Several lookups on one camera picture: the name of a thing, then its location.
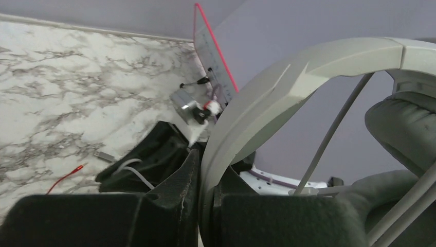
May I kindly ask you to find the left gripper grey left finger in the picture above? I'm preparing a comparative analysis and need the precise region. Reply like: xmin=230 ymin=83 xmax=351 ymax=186
xmin=1 ymin=149 xmax=199 ymax=246

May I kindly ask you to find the pink-framed whiteboard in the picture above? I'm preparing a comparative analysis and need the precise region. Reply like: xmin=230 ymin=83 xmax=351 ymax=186
xmin=193 ymin=3 xmax=239 ymax=108

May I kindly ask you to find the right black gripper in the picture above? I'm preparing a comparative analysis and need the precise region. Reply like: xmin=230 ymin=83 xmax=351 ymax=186
xmin=95 ymin=121 xmax=189 ymax=193

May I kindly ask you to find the grey cable with usb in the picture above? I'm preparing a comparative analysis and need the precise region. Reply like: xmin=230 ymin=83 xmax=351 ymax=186
xmin=94 ymin=72 xmax=436 ymax=247

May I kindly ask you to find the black whiteboard stand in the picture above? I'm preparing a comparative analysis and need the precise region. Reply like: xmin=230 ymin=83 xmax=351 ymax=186
xmin=179 ymin=75 xmax=211 ymax=89

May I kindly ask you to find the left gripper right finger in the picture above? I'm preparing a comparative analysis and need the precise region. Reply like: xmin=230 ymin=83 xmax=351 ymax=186
xmin=212 ymin=167 xmax=369 ymax=247

